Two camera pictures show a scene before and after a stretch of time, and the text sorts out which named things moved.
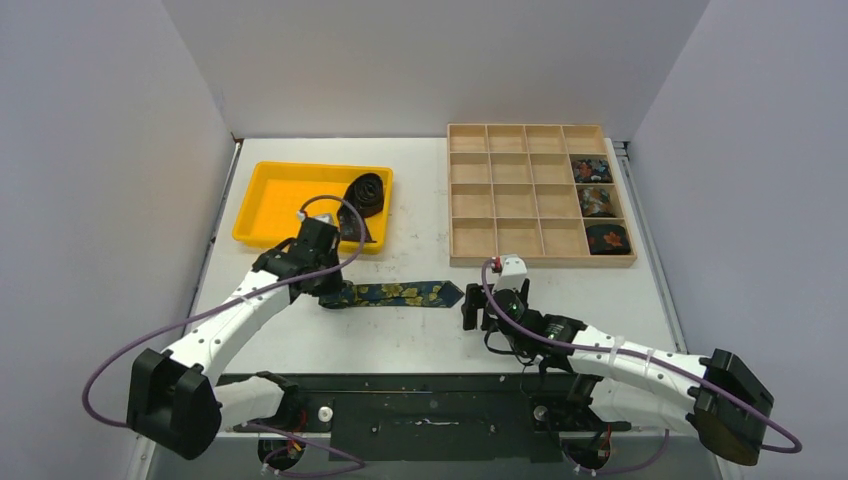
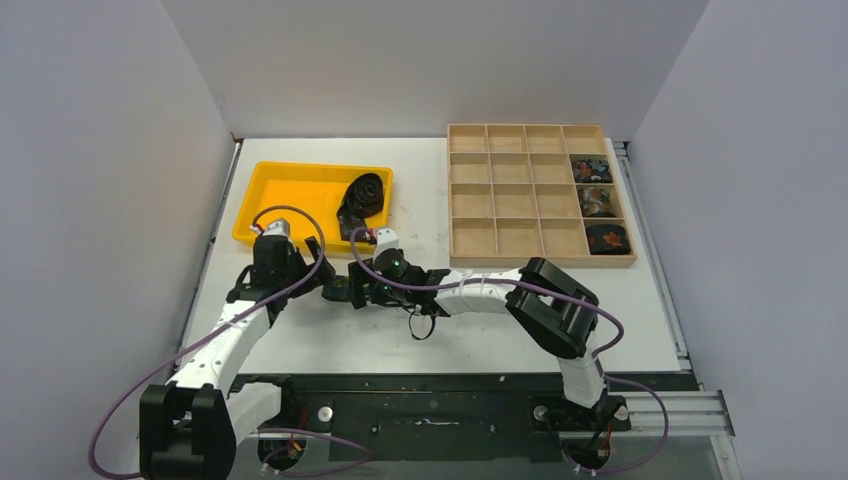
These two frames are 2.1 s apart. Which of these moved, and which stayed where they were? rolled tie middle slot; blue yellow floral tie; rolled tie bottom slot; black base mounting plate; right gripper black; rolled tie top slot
Moved: blue yellow floral tie; right gripper black
Stayed: rolled tie bottom slot; rolled tie top slot; rolled tie middle slot; black base mounting plate
